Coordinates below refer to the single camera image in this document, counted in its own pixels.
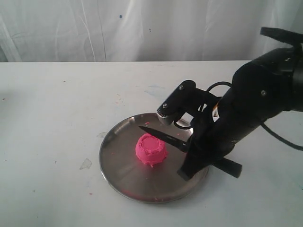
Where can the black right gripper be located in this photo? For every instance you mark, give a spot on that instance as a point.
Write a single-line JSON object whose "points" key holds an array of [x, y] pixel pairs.
{"points": [[229, 124]]}

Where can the pink dough lump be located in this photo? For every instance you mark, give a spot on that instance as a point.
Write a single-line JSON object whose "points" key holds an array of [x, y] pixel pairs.
{"points": [[150, 150]]}

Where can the black knife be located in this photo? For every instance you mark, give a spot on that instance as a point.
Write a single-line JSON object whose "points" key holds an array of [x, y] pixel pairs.
{"points": [[163, 137]]}

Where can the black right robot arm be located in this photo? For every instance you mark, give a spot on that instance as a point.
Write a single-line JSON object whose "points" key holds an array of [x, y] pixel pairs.
{"points": [[260, 90]]}

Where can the round steel plate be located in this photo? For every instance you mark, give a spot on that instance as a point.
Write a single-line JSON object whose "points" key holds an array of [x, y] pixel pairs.
{"points": [[137, 181]]}

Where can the white backdrop curtain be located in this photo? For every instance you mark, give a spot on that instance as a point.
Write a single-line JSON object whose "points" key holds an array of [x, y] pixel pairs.
{"points": [[142, 30]]}

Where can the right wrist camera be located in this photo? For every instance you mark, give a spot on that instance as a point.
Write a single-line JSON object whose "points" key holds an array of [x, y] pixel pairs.
{"points": [[186, 98]]}

